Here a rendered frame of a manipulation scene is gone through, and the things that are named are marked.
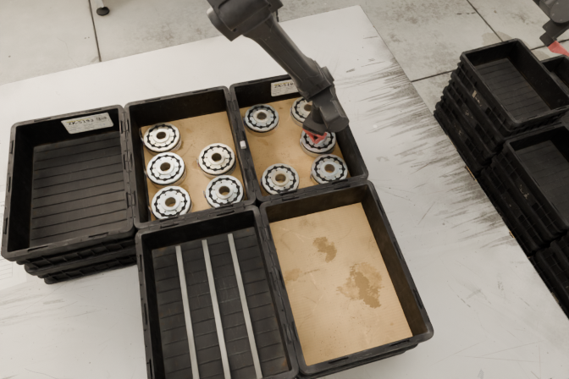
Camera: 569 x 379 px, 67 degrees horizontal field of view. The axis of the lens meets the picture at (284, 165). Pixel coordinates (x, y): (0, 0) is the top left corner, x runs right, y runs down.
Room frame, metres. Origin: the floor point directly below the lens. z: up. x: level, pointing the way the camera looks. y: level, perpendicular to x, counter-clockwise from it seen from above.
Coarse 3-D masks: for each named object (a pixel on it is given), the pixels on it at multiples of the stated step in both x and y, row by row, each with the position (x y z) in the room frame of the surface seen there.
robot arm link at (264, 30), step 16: (272, 0) 0.59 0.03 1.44; (208, 16) 0.56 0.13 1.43; (256, 16) 0.59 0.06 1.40; (272, 16) 0.59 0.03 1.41; (224, 32) 0.56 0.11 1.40; (240, 32) 0.57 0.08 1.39; (256, 32) 0.57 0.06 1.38; (272, 32) 0.59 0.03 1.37; (272, 48) 0.60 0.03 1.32; (288, 48) 0.62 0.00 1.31; (288, 64) 0.63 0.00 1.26; (304, 64) 0.65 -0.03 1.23; (304, 80) 0.66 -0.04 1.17; (320, 80) 0.69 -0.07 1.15
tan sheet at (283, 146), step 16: (240, 112) 0.84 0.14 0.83; (288, 112) 0.84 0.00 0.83; (288, 128) 0.78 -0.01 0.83; (256, 144) 0.72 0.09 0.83; (272, 144) 0.72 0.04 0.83; (288, 144) 0.72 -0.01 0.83; (336, 144) 0.73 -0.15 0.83; (256, 160) 0.66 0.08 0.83; (272, 160) 0.66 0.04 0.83; (288, 160) 0.67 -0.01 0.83; (304, 160) 0.67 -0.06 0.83; (304, 176) 0.61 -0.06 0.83
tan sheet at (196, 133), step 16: (224, 112) 0.83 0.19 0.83; (144, 128) 0.76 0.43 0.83; (192, 128) 0.77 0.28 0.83; (208, 128) 0.77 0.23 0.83; (224, 128) 0.77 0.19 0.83; (192, 144) 0.71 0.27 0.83; (208, 144) 0.71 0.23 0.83; (224, 144) 0.71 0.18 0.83; (192, 160) 0.65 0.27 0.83; (192, 176) 0.60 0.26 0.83; (240, 176) 0.61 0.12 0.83; (192, 192) 0.55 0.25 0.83; (224, 192) 0.55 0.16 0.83; (192, 208) 0.50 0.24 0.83; (208, 208) 0.50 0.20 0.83
